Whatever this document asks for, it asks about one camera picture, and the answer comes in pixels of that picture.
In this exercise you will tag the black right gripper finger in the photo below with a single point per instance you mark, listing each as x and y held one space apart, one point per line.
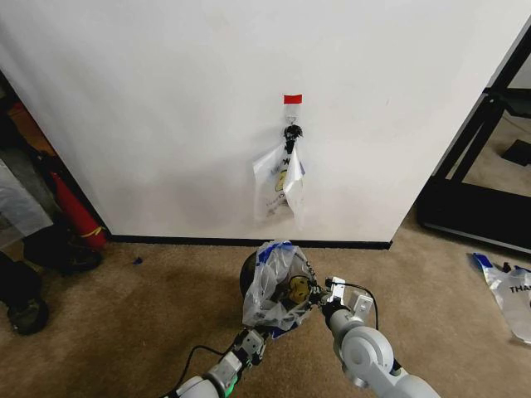
312 287
313 302

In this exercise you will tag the clear printed plastic garbage bag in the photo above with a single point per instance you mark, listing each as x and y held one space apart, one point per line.
276 290

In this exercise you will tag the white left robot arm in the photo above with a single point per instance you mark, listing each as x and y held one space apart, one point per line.
215 375

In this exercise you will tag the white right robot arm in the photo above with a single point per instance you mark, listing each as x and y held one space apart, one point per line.
365 352

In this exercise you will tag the black round trash bin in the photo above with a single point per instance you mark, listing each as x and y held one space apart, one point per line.
250 275

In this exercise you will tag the white printed plastic bag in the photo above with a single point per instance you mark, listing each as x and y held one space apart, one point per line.
276 186

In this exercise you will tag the clear plastic bag with lettering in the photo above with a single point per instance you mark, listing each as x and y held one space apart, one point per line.
508 296

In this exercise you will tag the black baseboard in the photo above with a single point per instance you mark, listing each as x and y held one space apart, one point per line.
249 242

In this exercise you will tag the small blue scrap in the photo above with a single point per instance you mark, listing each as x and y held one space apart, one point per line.
137 260

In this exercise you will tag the red tape strip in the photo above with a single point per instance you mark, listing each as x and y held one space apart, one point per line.
293 99

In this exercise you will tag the black shoe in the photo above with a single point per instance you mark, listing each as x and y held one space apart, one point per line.
76 257

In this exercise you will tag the red fire extinguisher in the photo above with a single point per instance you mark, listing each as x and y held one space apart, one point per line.
79 213

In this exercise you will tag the black flat mat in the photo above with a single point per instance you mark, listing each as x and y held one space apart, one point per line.
516 151

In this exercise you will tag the black wheeled cart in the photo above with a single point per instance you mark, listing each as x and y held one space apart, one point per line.
20 298

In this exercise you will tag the clear plastic sheet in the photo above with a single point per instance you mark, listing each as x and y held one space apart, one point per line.
16 199

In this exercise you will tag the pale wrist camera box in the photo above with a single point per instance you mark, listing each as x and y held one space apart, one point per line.
338 289
251 342

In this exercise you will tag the clear wall hook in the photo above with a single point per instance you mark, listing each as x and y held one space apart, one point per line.
293 114

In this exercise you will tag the black metal frame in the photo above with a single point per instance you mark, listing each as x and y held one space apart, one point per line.
469 186

